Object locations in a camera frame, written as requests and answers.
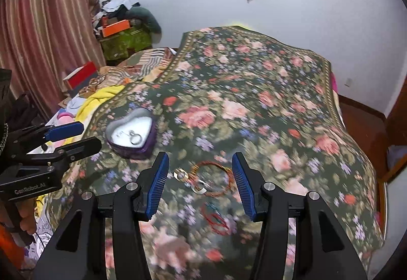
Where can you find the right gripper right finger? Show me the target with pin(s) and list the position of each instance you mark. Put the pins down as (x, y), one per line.
(266, 203)

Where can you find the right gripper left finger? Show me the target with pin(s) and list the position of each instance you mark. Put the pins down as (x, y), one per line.
(133, 203)

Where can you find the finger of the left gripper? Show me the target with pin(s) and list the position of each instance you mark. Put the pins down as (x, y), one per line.
(80, 150)
(55, 134)

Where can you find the purple heart jewelry box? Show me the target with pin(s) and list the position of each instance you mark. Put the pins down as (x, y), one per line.
(133, 136)

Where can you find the person's left hand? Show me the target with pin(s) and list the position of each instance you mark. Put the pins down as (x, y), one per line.
(26, 210)

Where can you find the yellow blanket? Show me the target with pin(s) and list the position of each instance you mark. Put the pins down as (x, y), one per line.
(95, 100)

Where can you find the red and white box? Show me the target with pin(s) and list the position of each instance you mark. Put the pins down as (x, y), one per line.
(76, 77)

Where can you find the pink striped curtain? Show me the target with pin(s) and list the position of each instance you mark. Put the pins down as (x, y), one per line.
(44, 40)

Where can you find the green patterned cloth box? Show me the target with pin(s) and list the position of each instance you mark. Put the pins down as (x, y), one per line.
(125, 43)

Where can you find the striped patchwork quilt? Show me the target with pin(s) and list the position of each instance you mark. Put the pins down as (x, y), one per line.
(143, 66)

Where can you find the orange box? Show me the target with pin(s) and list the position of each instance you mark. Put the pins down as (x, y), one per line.
(114, 28)

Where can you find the floral green bedspread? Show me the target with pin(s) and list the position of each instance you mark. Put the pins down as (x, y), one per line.
(231, 90)

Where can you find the dark grey garment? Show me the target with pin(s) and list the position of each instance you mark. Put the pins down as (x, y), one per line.
(146, 17)

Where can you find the wooden door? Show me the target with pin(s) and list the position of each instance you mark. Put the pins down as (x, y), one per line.
(395, 125)

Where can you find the white wall socket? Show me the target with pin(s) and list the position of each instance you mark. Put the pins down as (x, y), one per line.
(348, 82)

